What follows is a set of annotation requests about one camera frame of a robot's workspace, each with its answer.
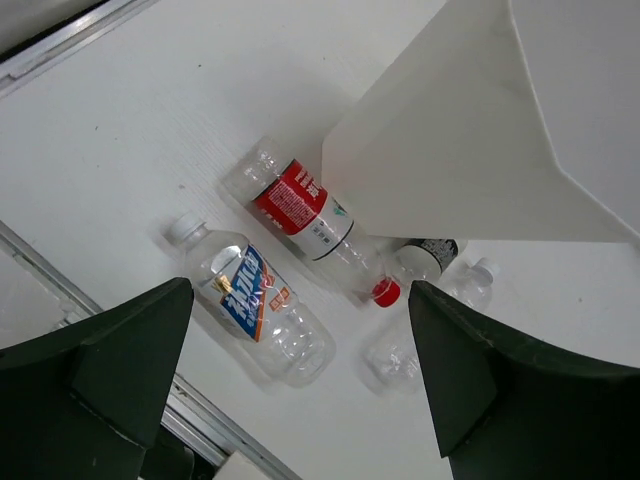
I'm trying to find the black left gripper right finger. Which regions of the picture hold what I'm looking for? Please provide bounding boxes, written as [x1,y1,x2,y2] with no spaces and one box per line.
[408,281,639,479]

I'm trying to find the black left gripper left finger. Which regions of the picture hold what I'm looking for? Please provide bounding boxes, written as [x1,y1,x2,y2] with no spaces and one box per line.
[1,277,194,479]

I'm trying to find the clear white cap plastic bottle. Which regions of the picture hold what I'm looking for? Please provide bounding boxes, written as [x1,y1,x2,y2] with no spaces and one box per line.
[363,257,500,394]

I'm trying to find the black label plastic bottle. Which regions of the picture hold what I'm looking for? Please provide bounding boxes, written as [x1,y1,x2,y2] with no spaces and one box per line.
[391,238,468,288]

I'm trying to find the blue orange label plastic bottle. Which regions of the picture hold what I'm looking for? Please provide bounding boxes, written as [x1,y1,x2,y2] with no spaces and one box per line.
[166,213,336,388]

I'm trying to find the white octagonal plastic bin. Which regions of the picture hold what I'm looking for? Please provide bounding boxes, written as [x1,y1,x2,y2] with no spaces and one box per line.
[321,1,639,243]

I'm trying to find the red label plastic bottle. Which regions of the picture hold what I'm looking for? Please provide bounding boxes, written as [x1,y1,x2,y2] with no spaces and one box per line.
[223,137,401,308]

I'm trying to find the aluminium table edge rail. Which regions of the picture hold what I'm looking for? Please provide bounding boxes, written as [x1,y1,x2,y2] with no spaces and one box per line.
[1,226,294,479]

